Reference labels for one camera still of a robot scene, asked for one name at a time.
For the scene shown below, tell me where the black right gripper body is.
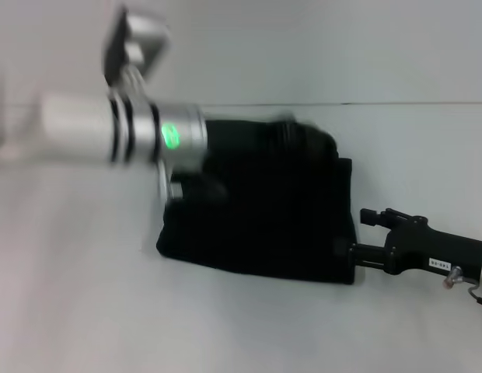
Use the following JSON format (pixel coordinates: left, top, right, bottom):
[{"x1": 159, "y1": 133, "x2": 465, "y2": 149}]
[{"x1": 382, "y1": 215, "x2": 482, "y2": 277}]

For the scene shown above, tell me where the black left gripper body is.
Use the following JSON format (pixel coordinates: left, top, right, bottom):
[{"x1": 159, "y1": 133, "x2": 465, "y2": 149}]
[{"x1": 204, "y1": 119, "x2": 274, "y2": 155}]

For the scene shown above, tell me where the black shirt with FREE print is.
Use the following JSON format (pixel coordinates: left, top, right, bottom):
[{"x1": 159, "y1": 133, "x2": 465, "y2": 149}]
[{"x1": 155, "y1": 114, "x2": 362, "y2": 288}]

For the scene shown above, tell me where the silver right gripper cable plug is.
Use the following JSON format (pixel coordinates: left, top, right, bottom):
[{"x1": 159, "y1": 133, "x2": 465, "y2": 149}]
[{"x1": 442, "y1": 267, "x2": 464, "y2": 290}]

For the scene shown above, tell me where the thin right gripper cable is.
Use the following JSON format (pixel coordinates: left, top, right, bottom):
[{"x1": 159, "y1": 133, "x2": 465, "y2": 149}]
[{"x1": 468, "y1": 284, "x2": 482, "y2": 311}]

